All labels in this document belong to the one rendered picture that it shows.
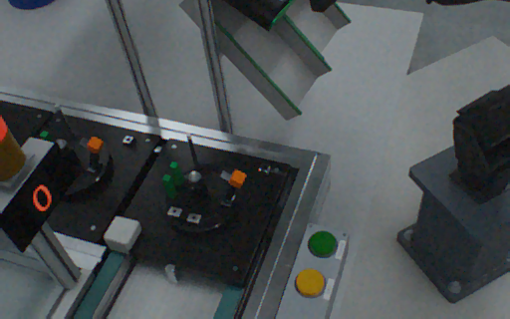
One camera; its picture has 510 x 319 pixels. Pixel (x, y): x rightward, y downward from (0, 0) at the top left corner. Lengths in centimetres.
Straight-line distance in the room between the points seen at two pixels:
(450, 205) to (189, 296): 42
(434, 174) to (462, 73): 51
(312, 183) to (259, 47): 27
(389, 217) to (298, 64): 33
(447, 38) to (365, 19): 139
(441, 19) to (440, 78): 162
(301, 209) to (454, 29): 205
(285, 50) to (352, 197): 31
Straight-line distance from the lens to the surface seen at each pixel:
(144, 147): 107
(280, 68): 106
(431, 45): 278
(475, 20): 296
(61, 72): 147
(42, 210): 75
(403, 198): 109
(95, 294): 95
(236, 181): 85
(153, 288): 96
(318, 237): 90
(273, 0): 92
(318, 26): 119
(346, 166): 113
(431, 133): 121
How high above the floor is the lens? 174
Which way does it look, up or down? 49 degrees down
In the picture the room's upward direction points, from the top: 8 degrees counter-clockwise
